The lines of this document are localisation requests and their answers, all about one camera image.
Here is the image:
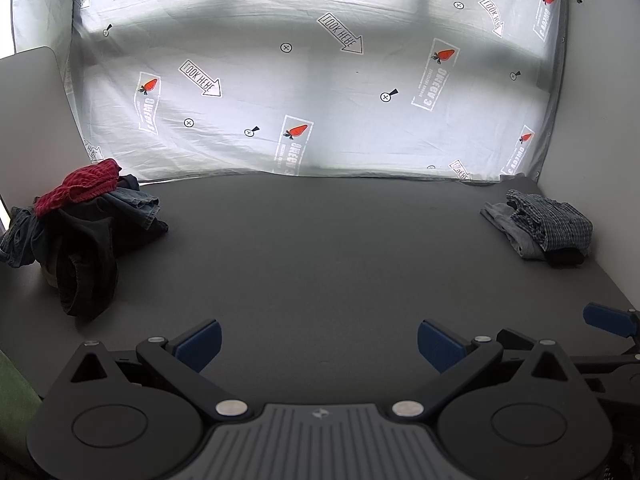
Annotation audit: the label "red checkered shorts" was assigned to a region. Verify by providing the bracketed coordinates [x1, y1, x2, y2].
[34, 158, 120, 217]

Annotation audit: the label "dark checkered folded shorts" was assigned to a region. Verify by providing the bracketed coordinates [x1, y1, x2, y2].
[506, 188, 593, 252]

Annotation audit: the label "green fabric object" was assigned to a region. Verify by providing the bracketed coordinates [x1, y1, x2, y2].
[0, 353, 41, 455]

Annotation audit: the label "grey folded garment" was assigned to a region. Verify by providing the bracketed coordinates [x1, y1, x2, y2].
[480, 203, 544, 260]

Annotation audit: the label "black garment pile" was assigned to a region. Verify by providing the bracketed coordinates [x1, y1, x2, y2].
[29, 194, 170, 325]

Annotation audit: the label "blue denim garment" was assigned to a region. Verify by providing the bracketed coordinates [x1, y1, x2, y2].
[1, 176, 168, 268]

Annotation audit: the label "grey panel board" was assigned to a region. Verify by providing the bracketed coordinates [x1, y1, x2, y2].
[0, 47, 89, 208]

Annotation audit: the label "white printed backdrop sheet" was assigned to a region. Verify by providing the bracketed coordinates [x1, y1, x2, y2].
[70, 0, 564, 182]

